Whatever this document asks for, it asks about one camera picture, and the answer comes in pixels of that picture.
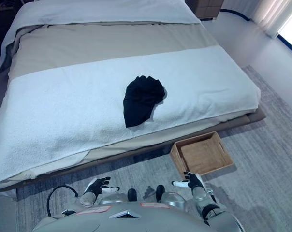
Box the brown bed frame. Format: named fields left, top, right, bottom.
left=0, top=107, right=267, bottom=194

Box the grey rug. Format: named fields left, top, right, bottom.
left=15, top=64, right=292, bottom=232

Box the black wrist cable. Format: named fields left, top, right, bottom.
left=46, top=185, right=79, bottom=218

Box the wooden basket box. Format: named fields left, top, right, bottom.
left=169, top=131, right=234, bottom=176

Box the black garment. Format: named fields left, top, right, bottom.
left=123, top=75, right=168, bottom=128

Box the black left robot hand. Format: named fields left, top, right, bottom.
left=83, top=176, right=120, bottom=198

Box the white terry towel blanket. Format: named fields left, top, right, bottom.
left=0, top=43, right=262, bottom=187

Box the silver robot leg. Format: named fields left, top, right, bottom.
left=156, top=184, right=188, bottom=210
left=97, top=188, right=138, bottom=207

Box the blue floor strip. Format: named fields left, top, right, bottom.
left=220, top=8, right=292, bottom=60

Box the silver right robot leg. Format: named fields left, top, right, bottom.
left=156, top=184, right=188, bottom=210

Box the wooden nightstand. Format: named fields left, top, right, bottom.
left=185, top=0, right=224, bottom=20

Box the white curtain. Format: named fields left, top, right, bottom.
left=256, top=0, right=292, bottom=39

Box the silver left robot leg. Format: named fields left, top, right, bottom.
left=97, top=188, right=138, bottom=207

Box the silver robot torso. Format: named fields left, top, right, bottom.
left=31, top=202, right=246, bottom=232

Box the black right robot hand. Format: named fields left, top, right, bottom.
left=172, top=171, right=206, bottom=190

